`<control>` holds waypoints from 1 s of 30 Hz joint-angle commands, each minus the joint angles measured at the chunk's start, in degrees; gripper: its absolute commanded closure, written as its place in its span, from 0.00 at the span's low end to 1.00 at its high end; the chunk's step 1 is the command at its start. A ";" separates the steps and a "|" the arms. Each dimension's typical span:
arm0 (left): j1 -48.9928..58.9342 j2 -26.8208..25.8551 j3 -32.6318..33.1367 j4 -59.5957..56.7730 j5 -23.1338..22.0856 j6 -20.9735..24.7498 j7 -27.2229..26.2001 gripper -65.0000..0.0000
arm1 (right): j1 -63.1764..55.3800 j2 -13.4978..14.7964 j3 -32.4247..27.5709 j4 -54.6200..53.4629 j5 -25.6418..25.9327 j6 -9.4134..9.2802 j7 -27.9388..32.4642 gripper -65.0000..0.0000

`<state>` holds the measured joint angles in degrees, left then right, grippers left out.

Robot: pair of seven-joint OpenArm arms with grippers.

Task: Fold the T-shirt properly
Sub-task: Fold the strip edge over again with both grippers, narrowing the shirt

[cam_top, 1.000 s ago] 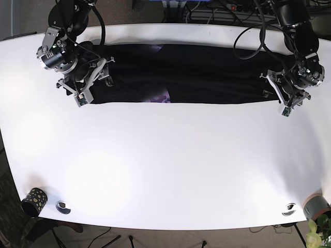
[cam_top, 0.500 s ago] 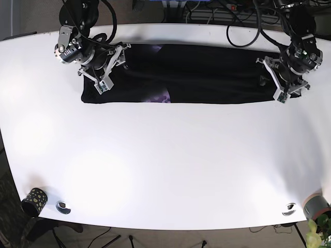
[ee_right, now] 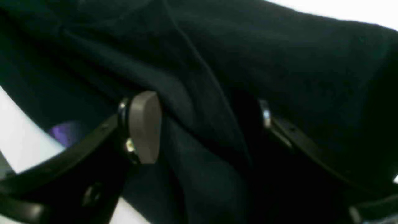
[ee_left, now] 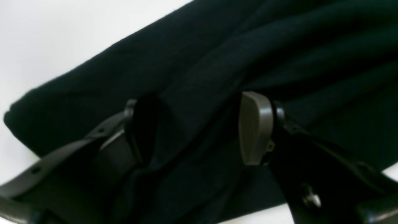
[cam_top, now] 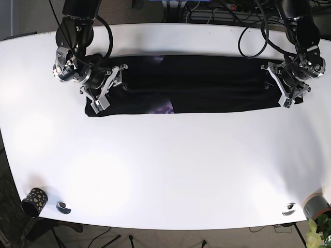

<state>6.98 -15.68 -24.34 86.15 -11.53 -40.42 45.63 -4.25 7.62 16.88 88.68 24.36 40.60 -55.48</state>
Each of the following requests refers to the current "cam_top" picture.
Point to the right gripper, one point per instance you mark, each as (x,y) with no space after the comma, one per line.
(98,84)

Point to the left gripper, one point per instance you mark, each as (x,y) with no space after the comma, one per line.
(291,88)

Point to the black flame graphic T-shirt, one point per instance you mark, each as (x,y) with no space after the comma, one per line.
(176,84)

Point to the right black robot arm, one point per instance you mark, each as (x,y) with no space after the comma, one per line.
(74,35)

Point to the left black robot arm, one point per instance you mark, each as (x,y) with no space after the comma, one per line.
(306,63)

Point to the grey plant pot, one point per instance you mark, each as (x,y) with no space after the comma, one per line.
(316,205)

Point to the right metal table grommet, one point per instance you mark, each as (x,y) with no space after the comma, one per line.
(289,209)

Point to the metal table grommet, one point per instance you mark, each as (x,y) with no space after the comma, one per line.
(289,209)
(62,207)

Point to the left metal table grommet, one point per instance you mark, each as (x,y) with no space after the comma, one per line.
(62,207)

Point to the black floral cup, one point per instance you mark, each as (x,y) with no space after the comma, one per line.
(34,202)

